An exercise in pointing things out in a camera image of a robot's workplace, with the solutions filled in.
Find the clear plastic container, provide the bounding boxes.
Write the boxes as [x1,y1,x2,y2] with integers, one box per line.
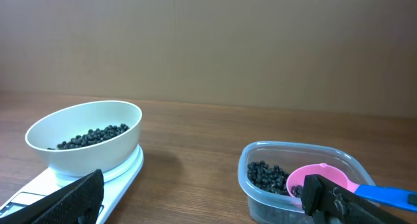
[238,141,375,224]

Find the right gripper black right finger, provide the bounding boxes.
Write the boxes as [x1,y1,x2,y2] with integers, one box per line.
[301,175,410,224]

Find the black beans in bowl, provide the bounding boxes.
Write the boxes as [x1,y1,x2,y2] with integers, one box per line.
[48,123,130,150]

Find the pink scoop with blue handle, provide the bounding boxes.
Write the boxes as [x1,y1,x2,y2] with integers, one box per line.
[285,163,417,214]

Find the white digital kitchen scale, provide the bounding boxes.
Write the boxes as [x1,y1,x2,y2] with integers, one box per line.
[1,146,143,224]

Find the white bowl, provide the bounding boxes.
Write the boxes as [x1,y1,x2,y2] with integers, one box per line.
[25,100,143,176]

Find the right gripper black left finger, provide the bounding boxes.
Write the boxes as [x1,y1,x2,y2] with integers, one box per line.
[1,169,104,224]

